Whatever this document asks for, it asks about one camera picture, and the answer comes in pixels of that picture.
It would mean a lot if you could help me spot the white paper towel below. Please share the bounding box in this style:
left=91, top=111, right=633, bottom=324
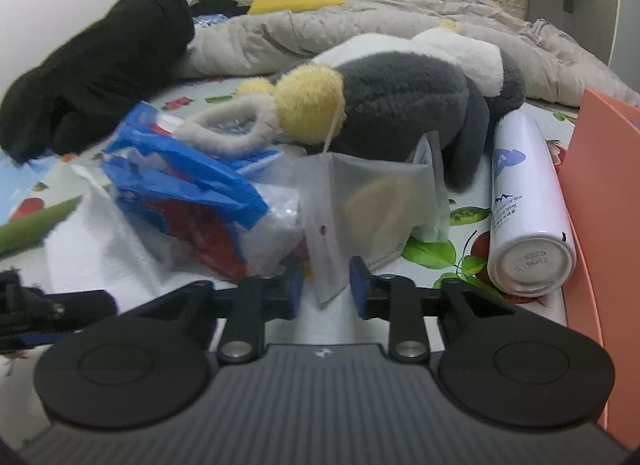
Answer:
left=44, top=167, right=233, bottom=312

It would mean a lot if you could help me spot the translucent white pouch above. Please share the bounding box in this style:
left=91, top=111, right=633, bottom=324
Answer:
left=295, top=131, right=449, bottom=303

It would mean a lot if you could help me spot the blue tissue pack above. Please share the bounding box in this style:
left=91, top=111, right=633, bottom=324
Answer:
left=102, top=102, right=305, bottom=280

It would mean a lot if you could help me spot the green massage brush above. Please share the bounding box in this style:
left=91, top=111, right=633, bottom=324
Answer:
left=1, top=197, right=81, bottom=255

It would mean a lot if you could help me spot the floral bed sheet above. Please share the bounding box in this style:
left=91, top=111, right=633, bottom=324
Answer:
left=0, top=71, right=582, bottom=446

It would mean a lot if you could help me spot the white spray can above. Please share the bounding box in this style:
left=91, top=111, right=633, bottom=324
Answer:
left=487, top=110, right=577, bottom=298

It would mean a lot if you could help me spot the grey penguin plush toy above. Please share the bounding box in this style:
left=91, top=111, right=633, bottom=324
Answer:
left=174, top=27, right=526, bottom=188

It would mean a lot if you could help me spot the black garment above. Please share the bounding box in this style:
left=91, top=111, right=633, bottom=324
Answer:
left=1, top=0, right=194, bottom=164

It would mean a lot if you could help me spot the pink cardboard box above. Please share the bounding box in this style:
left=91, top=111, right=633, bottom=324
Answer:
left=558, top=90, right=640, bottom=447

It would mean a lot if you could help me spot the beige quilted duvet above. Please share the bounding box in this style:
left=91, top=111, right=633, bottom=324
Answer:
left=172, top=0, right=639, bottom=107

